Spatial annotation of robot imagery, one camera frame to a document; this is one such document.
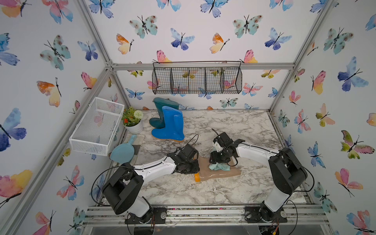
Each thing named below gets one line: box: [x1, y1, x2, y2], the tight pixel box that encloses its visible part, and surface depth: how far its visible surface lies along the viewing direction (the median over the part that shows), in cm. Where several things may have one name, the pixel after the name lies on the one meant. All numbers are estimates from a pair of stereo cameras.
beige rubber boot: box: [194, 154, 241, 183], surface depth 86 cm
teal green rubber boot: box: [149, 96, 179, 129], surface depth 93 cm
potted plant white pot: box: [121, 106, 144, 134], surface depth 100 cm
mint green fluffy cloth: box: [208, 162, 231, 171], surface depth 87 cm
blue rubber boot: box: [151, 105, 186, 143], surface depth 95 cm
